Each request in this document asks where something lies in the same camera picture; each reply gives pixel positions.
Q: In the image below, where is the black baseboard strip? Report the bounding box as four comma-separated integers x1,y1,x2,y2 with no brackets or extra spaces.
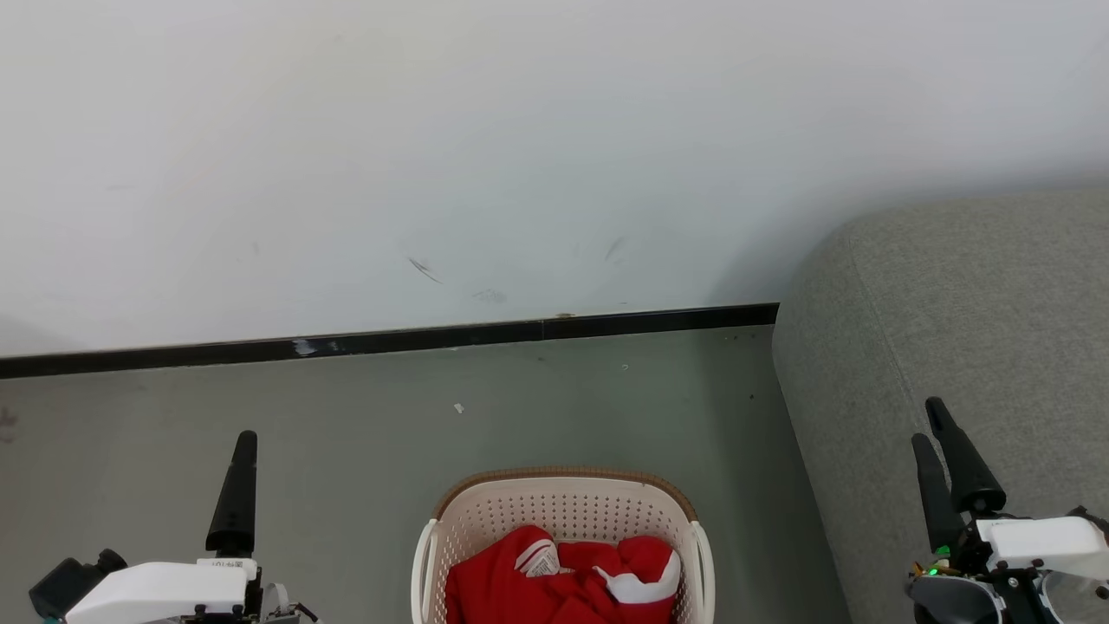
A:
0,302,781,380

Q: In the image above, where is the plain red garment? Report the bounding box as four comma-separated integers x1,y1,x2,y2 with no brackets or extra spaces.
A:
444,524,607,624

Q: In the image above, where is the grey fabric sofa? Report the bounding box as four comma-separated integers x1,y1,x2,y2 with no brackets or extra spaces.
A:
771,184,1109,624

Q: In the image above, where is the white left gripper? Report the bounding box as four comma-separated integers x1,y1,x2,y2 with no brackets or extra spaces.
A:
65,431,263,624

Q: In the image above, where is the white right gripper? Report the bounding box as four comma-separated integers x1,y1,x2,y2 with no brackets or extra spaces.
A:
911,397,1109,575

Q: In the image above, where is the cream perforated laundry basket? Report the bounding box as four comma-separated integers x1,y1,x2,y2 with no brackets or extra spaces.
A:
412,468,717,624

